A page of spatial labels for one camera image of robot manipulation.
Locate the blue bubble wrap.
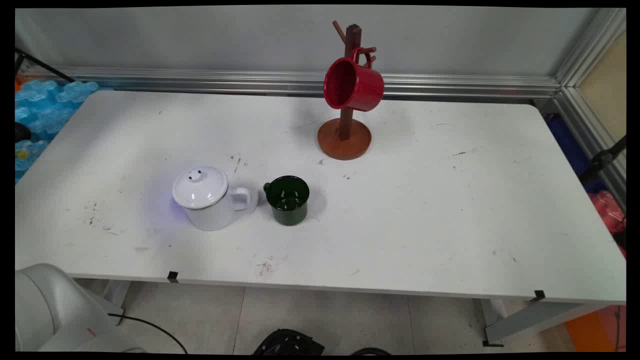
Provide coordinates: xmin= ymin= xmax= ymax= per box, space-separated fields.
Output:
xmin=15 ymin=80 xmax=101 ymax=184

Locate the red enamel mug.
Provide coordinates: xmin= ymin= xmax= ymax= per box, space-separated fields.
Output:
xmin=323 ymin=47 xmax=385 ymax=112

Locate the short aluminium frame rail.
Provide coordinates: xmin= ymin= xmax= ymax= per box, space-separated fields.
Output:
xmin=554 ymin=7 xmax=627 ymax=211

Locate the white enamel mug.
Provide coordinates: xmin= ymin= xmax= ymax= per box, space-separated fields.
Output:
xmin=176 ymin=186 xmax=252 ymax=232

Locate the red plastic bag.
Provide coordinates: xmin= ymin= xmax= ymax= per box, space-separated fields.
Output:
xmin=589 ymin=190 xmax=627 ymax=258

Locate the orange box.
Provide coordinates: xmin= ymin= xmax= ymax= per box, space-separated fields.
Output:
xmin=565 ymin=305 xmax=627 ymax=353

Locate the black device on floor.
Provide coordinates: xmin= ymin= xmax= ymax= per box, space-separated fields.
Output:
xmin=252 ymin=328 xmax=326 ymax=356

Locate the white enamel lid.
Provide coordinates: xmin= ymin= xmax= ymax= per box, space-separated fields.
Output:
xmin=172 ymin=166 xmax=230 ymax=210

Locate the dark green enamel mug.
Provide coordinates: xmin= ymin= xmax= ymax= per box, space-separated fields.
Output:
xmin=263 ymin=175 xmax=310 ymax=226

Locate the long aluminium frame rail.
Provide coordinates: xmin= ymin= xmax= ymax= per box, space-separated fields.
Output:
xmin=22 ymin=66 xmax=562 ymax=101

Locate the thin black floor cable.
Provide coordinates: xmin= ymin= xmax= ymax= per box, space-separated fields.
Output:
xmin=107 ymin=313 xmax=189 ymax=355

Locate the thin black rod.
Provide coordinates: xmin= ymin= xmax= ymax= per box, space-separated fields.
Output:
xmin=15 ymin=48 xmax=76 ymax=83

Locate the brown wooden mug tree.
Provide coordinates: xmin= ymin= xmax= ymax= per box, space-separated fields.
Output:
xmin=317 ymin=20 xmax=377 ymax=161

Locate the dark blue object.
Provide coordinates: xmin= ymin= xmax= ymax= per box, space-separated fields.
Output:
xmin=545 ymin=114 xmax=608 ymax=194

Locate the grey table leg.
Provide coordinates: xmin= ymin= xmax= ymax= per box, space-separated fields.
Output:
xmin=102 ymin=280 xmax=132 ymax=321
xmin=482 ymin=298 xmax=608 ymax=347

